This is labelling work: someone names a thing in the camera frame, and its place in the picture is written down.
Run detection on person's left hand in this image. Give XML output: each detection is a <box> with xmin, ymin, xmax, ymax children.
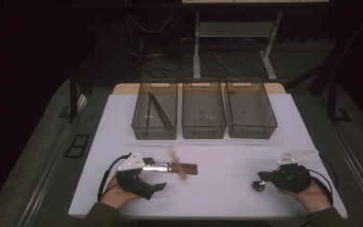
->
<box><xmin>99</xmin><ymin>174</ymin><xmax>141</xmax><ymax>210</ymax></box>

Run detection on black metal stand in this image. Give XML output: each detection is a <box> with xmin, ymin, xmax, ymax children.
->
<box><xmin>284</xmin><ymin>13</ymin><xmax>363</xmax><ymax>126</ymax></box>

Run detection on metal floor rail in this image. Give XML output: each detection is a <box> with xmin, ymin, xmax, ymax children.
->
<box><xmin>16</xmin><ymin>94</ymin><xmax>89</xmax><ymax>227</ymax></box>
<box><xmin>308</xmin><ymin>94</ymin><xmax>363</xmax><ymax>218</ymax></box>

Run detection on hand-held gripper cable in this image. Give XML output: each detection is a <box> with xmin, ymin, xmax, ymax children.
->
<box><xmin>307</xmin><ymin>168</ymin><xmax>335</xmax><ymax>206</ymax></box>
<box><xmin>96</xmin><ymin>152</ymin><xmax>133</xmax><ymax>202</ymax></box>

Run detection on tangle of floor cables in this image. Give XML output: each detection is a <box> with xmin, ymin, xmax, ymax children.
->
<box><xmin>137</xmin><ymin>37</ymin><xmax>249</xmax><ymax>79</ymax></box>

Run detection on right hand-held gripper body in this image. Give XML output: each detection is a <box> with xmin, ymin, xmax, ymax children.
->
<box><xmin>266</xmin><ymin>149</ymin><xmax>320</xmax><ymax>194</ymax></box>

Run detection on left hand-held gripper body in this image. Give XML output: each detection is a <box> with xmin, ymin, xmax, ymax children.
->
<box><xmin>115</xmin><ymin>149</ymin><xmax>156</xmax><ymax>201</ymax></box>

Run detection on white table mat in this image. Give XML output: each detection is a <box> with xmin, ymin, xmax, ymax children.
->
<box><xmin>68</xmin><ymin>93</ymin><xmax>348</xmax><ymax>220</ymax></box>

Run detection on black chopstick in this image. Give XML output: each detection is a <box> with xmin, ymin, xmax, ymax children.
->
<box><xmin>148</xmin><ymin>92</ymin><xmax>171</xmax><ymax>129</ymax></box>
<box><xmin>145</xmin><ymin>91</ymin><xmax>152</xmax><ymax>131</ymax></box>

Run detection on light wooden spoon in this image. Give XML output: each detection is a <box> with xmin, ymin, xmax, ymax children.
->
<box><xmin>166</xmin><ymin>145</ymin><xmax>188</xmax><ymax>181</ymax></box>

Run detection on translucent brown plastic bin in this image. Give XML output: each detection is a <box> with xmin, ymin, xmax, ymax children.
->
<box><xmin>181</xmin><ymin>78</ymin><xmax>228</xmax><ymax>140</ymax></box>
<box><xmin>130</xmin><ymin>79</ymin><xmax>179</xmax><ymax>141</ymax></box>
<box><xmin>225</xmin><ymin>78</ymin><xmax>279</xmax><ymax>140</ymax></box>

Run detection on left hand-held gripper cable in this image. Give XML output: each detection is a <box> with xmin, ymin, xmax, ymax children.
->
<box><xmin>96</xmin><ymin>152</ymin><xmax>133</xmax><ymax>202</ymax></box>

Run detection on person's right hand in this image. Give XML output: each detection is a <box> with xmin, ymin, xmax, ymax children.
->
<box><xmin>278</xmin><ymin>179</ymin><xmax>333</xmax><ymax>215</ymax></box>

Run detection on white metal desk frame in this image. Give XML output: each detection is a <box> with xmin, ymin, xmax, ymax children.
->
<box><xmin>192</xmin><ymin>9</ymin><xmax>284</xmax><ymax>82</ymax></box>

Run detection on metal spoon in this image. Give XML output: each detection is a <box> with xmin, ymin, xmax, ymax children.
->
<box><xmin>251</xmin><ymin>179</ymin><xmax>268</xmax><ymax>193</ymax></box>

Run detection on knife with wooden handle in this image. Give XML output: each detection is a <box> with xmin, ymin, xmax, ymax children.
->
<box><xmin>149</xmin><ymin>162</ymin><xmax>199</xmax><ymax>169</ymax></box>
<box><xmin>143</xmin><ymin>166</ymin><xmax>199</xmax><ymax>176</ymax></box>

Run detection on right hand-held gripper cable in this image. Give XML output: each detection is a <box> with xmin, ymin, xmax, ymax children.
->
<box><xmin>307</xmin><ymin>168</ymin><xmax>335</xmax><ymax>206</ymax></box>

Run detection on hanging white cable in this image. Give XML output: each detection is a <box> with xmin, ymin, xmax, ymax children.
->
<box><xmin>127</xmin><ymin>11</ymin><xmax>175</xmax><ymax>34</ymax></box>

